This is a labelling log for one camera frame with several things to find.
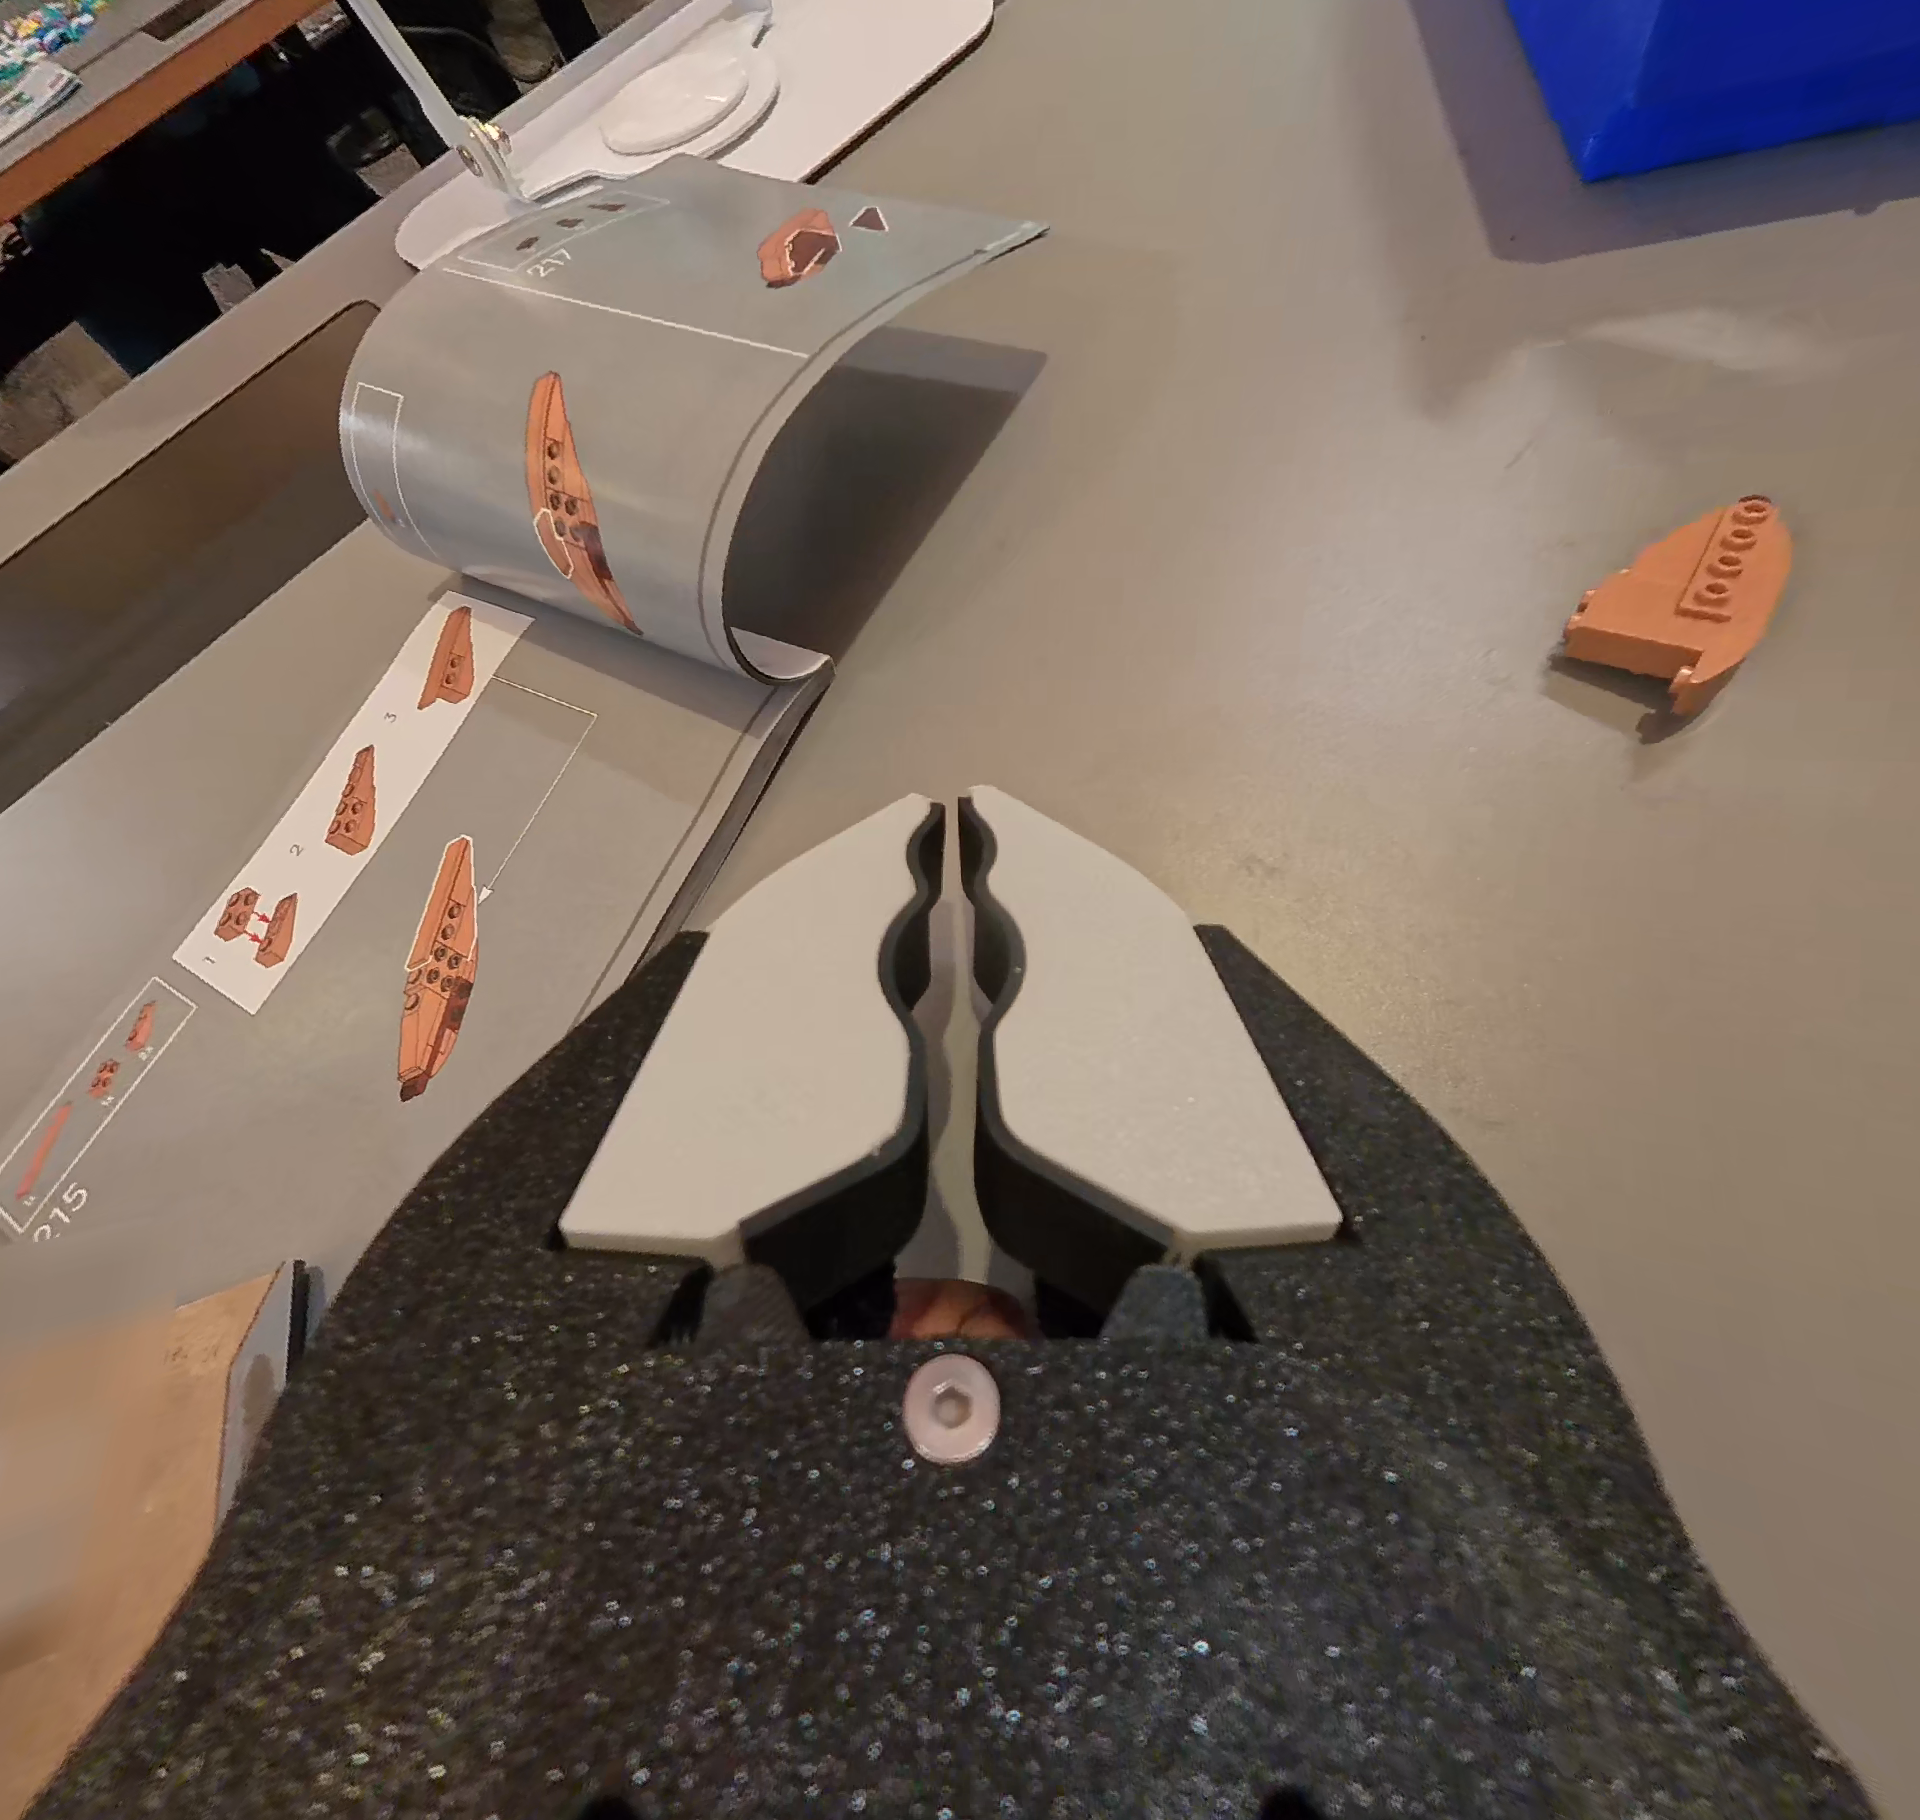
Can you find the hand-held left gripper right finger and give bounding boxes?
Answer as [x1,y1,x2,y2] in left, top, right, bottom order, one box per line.
[958,783,1348,1319]

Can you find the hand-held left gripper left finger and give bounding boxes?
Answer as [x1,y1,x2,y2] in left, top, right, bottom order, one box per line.
[559,793,950,1319]

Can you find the brown brick assembly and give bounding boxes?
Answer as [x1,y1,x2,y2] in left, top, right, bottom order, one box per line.
[1559,495,1795,718]

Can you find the blue plastic bin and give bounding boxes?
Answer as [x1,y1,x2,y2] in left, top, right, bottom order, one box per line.
[1379,0,1920,184]

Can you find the white desk lamp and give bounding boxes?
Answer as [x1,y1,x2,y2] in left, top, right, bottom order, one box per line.
[292,0,995,269]

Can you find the grey instruction booklet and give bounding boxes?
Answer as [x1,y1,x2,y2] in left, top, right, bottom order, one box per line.
[0,151,1053,1243]

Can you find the wood-edged grey table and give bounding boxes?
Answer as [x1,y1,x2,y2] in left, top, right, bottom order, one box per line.
[0,0,467,225]

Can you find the white instruction leaflet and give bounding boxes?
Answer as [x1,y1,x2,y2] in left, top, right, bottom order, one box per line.
[0,63,84,149]

